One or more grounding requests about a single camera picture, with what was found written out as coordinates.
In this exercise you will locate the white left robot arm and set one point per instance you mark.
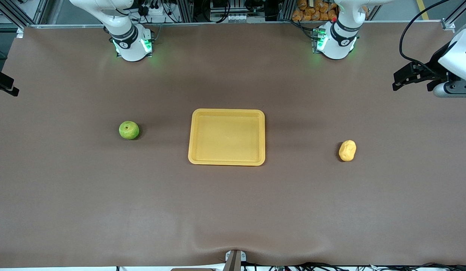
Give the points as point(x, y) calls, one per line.
point(338, 41)

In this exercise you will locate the yellow potato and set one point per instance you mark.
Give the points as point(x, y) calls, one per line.
point(347, 150)

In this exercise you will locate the yellow plastic tray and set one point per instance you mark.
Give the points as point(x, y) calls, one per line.
point(225, 137)

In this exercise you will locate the bag of orange snacks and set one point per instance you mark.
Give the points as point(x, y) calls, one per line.
point(311, 13)

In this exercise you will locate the white power strip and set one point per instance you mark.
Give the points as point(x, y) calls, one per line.
point(157, 11)

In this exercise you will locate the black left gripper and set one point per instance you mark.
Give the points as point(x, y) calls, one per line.
point(434, 67)

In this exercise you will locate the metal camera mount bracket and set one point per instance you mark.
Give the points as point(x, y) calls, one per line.
point(234, 261)

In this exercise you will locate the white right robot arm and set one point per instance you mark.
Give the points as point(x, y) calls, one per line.
point(131, 45)

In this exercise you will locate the green apple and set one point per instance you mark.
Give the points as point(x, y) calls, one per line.
point(129, 130)

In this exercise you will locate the aluminium frame post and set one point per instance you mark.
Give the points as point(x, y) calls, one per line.
point(448, 25)

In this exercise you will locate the brown table mat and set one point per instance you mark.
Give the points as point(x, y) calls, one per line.
point(232, 207)

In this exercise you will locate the silver table edge rail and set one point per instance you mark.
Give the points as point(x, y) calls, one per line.
point(217, 23)

